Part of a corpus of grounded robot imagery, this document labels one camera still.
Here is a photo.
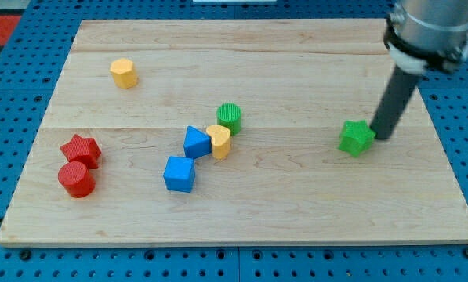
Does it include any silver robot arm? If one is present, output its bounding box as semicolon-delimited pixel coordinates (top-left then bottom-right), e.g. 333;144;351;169
384;0;468;76

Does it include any yellow heart block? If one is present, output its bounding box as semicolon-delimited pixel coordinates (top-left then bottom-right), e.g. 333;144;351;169
206;125;231;160

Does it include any green star block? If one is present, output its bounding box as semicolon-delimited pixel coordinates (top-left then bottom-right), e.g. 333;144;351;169
338;120;376;157

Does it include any red star block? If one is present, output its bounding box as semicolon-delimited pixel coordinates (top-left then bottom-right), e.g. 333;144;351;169
60;134;101;169

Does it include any green cylinder block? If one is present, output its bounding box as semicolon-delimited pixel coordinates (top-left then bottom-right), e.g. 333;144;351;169
216;103;242;136

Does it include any blue triangle block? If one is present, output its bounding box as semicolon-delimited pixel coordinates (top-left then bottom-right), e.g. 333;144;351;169
183;126;212;159

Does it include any blue cube block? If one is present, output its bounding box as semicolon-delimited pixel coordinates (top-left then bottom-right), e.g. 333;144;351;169
163;156;195;193

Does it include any wooden board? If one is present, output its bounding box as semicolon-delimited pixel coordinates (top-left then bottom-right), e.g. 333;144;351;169
0;19;468;248

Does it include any yellow hexagon block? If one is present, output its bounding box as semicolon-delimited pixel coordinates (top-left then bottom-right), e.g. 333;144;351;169
110;58;139;89

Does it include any red cylinder block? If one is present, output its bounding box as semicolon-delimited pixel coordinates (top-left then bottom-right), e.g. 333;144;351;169
58;161;96;198

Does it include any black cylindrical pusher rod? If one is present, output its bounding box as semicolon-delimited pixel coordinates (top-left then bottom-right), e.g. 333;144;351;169
369;65;420;140

